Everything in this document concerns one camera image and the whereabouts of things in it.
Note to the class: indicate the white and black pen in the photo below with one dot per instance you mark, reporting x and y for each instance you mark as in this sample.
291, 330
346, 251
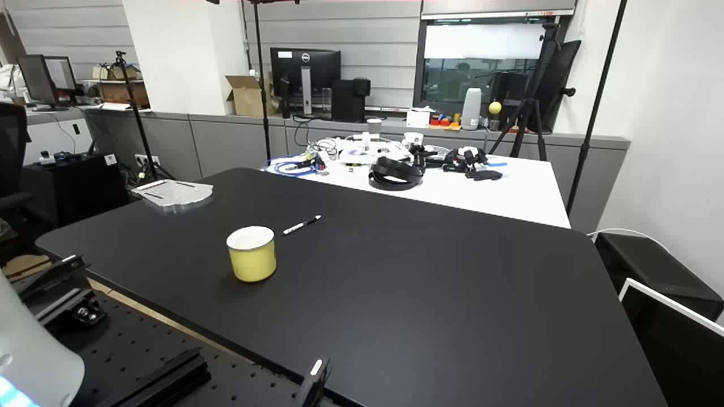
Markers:
302, 224

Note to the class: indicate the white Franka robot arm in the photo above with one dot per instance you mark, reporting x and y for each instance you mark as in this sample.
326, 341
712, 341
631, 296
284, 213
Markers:
34, 354

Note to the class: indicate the yellow cup with white inside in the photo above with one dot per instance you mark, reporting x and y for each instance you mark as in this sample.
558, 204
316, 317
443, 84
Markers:
252, 263

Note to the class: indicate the black VR headset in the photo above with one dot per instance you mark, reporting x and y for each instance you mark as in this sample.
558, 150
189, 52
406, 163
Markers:
394, 172

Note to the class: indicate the white electronic device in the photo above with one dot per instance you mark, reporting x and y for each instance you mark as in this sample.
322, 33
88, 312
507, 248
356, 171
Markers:
361, 150

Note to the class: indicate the small white box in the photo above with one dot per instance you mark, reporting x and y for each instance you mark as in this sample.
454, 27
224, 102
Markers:
419, 118

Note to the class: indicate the black desktop computer box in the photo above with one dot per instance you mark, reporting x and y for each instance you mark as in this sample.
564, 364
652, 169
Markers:
351, 101

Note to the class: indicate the black computer monitor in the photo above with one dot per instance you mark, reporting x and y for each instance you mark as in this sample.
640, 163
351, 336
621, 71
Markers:
307, 71

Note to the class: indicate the white cylinder speaker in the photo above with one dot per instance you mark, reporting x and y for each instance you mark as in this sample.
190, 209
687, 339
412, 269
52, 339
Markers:
472, 110

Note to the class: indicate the grey office partition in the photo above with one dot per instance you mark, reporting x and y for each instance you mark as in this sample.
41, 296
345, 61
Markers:
227, 144

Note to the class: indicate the open cardboard box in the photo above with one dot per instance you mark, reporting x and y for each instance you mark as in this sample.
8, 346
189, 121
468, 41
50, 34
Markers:
248, 95

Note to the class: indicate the yellow ball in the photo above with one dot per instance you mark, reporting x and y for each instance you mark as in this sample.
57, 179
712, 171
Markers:
494, 110

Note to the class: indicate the thin black light stand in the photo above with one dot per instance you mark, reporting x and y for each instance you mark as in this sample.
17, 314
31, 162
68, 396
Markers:
260, 75

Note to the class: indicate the black clamp with silver tip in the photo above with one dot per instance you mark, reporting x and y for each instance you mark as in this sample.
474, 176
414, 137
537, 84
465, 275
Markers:
310, 386

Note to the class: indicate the large black tripod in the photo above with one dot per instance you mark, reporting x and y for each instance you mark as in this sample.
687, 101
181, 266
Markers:
537, 97

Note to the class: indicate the black square panel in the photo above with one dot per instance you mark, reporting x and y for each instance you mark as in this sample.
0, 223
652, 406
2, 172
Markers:
561, 81

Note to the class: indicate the long black slanted pole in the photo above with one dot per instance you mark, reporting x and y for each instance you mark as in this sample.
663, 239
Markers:
595, 113

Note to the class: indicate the brown storage box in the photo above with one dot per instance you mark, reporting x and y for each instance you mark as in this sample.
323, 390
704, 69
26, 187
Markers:
120, 91

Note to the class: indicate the black low cabinet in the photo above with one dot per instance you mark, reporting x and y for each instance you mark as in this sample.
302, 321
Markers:
76, 188

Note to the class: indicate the small grey framed monitor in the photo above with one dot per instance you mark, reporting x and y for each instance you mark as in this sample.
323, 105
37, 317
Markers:
46, 80

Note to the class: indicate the black box with white edge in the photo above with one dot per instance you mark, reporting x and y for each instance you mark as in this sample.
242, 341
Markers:
679, 346

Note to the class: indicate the black office chair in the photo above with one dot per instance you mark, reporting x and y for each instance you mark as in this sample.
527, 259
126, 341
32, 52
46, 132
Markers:
9, 150

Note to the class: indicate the black camera tripod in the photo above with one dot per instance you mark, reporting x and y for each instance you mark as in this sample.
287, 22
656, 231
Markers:
137, 113

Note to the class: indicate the black aluminium extrusion rail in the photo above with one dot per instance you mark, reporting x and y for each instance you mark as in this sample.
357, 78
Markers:
57, 289

